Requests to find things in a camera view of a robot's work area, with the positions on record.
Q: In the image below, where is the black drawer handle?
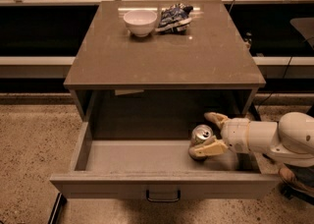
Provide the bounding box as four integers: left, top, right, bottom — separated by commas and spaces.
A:
145, 190, 182, 203

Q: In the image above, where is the brown counter cabinet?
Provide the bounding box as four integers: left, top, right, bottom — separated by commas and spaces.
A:
65, 0, 265, 115

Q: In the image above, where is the black floor frame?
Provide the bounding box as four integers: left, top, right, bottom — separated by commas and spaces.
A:
47, 193, 67, 224

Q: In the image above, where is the brown shoe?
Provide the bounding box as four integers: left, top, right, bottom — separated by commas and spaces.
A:
279, 166, 314, 196

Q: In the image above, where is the open grey top drawer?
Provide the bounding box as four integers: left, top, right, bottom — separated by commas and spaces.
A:
49, 90, 282, 200

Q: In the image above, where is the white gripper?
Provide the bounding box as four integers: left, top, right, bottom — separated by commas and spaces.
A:
188, 112, 250, 158

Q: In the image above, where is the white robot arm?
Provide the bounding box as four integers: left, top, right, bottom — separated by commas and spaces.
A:
188, 112, 314, 167

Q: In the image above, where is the white ceramic bowl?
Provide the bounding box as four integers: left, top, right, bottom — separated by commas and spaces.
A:
124, 10, 157, 37

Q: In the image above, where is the green silver 7up can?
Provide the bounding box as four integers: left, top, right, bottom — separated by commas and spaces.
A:
188, 125, 214, 160

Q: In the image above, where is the blue crumpled chip bag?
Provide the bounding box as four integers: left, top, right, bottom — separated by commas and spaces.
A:
156, 3, 193, 33

